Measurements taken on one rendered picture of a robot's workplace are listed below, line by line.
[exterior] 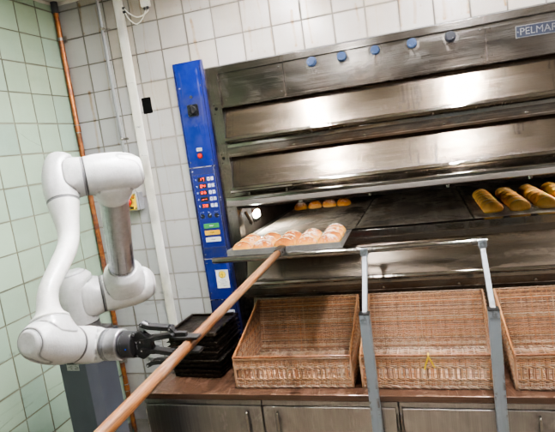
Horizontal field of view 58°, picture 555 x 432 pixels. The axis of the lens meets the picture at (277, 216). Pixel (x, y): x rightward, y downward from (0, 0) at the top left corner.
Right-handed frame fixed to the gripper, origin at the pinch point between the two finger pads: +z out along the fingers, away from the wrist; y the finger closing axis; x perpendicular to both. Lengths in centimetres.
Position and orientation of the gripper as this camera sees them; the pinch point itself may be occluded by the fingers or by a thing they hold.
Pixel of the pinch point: (189, 343)
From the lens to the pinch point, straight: 144.3
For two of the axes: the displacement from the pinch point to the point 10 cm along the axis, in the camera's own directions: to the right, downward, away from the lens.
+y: 1.3, 9.8, 1.4
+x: -2.8, 1.7, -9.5
